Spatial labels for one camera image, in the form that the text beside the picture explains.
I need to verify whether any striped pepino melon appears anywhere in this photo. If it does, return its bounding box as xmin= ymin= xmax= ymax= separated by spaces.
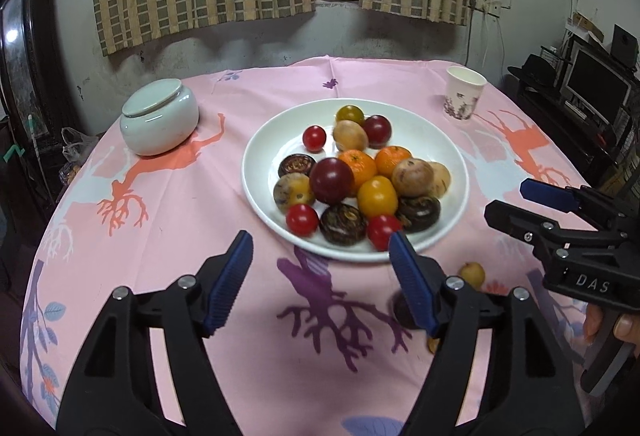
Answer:
xmin=428 ymin=162 xmax=451 ymax=199

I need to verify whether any red cherry tomato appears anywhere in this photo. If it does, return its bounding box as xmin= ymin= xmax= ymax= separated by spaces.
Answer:
xmin=285 ymin=204 xmax=319 ymax=237
xmin=367 ymin=215 xmax=402 ymax=252
xmin=303 ymin=125 xmax=326 ymax=153

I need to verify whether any orange yellow tomato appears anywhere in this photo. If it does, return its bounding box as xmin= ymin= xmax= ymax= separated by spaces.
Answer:
xmin=357 ymin=176 xmax=398 ymax=218

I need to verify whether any large orange mandarin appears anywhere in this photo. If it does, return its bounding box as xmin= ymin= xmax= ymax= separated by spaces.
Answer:
xmin=374 ymin=145 xmax=412 ymax=179

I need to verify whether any dark red plum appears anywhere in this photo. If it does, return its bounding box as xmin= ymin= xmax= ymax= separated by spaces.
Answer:
xmin=362 ymin=115 xmax=393 ymax=149

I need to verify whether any large dark plum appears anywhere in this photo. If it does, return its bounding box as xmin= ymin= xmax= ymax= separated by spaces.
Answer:
xmin=309 ymin=157 xmax=354 ymax=205

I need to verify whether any yellow green tomato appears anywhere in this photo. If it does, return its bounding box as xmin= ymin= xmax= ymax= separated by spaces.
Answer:
xmin=335 ymin=104 xmax=366 ymax=125

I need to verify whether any pale yellow round fruit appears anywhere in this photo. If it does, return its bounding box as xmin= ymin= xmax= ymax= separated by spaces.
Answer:
xmin=332 ymin=121 xmax=369 ymax=152

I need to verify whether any yellow green round fruit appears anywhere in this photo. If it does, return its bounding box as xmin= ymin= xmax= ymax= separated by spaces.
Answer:
xmin=272 ymin=173 xmax=316 ymax=214

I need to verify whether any person right hand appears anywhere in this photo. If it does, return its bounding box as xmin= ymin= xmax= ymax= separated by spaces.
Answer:
xmin=584 ymin=304 xmax=640 ymax=357

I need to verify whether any small yellow longan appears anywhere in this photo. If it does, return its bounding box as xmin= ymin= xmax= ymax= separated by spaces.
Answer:
xmin=426 ymin=338 xmax=439 ymax=355
xmin=458 ymin=261 xmax=486 ymax=289

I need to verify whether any black tv stand shelf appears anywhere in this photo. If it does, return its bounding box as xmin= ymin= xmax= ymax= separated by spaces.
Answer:
xmin=508 ymin=32 xmax=639 ymax=188

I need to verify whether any black monitor screen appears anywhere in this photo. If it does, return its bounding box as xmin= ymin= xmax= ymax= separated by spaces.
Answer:
xmin=564 ymin=48 xmax=631 ymax=124

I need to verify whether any patterned paper cup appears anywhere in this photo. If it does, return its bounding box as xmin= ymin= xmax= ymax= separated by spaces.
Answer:
xmin=444 ymin=65 xmax=487 ymax=121

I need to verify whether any pink patterned tablecloth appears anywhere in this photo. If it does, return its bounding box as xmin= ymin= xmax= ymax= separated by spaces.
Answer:
xmin=20 ymin=58 xmax=585 ymax=435

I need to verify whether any dark wooden cabinet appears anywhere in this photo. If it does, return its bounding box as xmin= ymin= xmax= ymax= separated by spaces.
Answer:
xmin=1 ymin=0 xmax=80 ymax=202

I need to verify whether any white lidded ceramic jar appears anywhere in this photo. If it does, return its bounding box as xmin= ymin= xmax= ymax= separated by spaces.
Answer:
xmin=119 ymin=78 xmax=200 ymax=157

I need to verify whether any white oval plate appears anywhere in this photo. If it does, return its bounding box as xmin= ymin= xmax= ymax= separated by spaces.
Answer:
xmin=241 ymin=99 xmax=470 ymax=263

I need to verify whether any wall power socket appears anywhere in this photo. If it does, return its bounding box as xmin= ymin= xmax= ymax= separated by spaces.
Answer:
xmin=470 ymin=0 xmax=502 ymax=18

